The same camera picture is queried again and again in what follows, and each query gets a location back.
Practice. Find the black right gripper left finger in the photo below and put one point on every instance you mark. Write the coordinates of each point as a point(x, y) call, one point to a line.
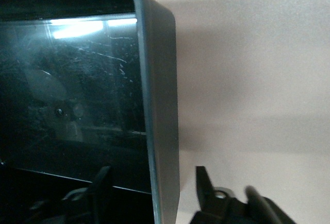
point(101, 195)

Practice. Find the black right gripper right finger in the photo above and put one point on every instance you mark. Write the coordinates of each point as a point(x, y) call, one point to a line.
point(208, 206)

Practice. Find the black plastic box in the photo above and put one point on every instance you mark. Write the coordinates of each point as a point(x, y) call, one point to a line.
point(77, 92)

